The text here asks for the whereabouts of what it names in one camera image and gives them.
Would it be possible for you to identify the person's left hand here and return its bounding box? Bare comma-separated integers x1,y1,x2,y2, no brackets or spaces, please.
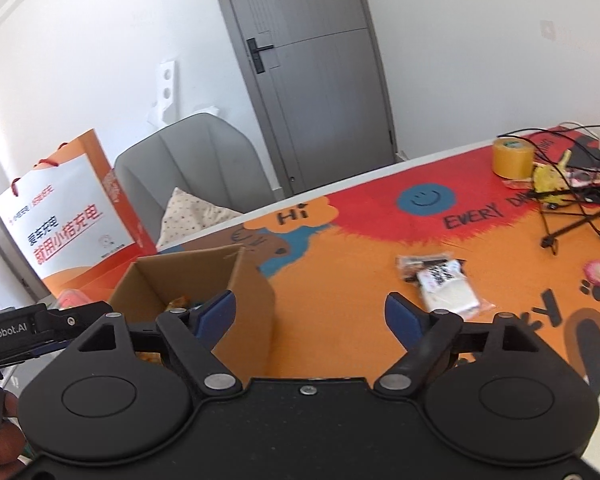
0,385,28,480

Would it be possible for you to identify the plain white snack packet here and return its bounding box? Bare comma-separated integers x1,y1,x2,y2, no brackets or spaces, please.
420,275,481,319

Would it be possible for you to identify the dark striped snack packet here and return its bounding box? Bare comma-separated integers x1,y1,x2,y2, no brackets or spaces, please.
395,252,456,282

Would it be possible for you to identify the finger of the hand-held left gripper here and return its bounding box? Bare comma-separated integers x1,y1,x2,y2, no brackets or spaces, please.
34,301,112,346

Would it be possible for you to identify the grey door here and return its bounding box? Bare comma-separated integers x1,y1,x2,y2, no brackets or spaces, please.
206,0,399,197

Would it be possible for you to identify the pink soft object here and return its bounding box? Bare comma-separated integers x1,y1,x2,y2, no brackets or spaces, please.
55,287,89,309

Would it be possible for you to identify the dotted white cushion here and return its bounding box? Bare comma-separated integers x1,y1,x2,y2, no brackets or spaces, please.
156,187,246,251

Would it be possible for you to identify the grey chair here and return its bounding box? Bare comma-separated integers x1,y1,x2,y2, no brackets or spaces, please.
114,112,276,242

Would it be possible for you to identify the flat black device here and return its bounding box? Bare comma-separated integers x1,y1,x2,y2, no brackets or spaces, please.
565,135,600,172

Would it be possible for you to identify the orange white paper bag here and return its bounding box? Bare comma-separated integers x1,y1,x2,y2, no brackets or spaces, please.
0,128,159,299

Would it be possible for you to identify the yellow tape roll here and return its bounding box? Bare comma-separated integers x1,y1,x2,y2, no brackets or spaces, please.
491,136,535,181

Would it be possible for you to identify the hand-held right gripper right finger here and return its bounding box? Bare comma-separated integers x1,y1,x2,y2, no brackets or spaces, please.
374,292,541,393

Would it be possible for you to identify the black door handle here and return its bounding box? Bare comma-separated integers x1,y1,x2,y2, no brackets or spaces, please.
246,37,275,75

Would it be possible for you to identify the black white snack packet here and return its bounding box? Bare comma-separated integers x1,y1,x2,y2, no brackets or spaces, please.
417,259,467,291

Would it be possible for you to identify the colourful printed table mat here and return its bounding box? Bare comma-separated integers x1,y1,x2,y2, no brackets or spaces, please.
157,127,600,477

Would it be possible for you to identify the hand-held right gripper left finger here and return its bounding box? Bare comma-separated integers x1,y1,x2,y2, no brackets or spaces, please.
73,290,242,393

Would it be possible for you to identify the yellow toy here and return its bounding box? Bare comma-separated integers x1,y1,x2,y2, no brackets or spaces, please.
531,150,576,207

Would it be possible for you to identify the brown cardboard box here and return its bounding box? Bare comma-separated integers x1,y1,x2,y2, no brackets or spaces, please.
107,245,276,382

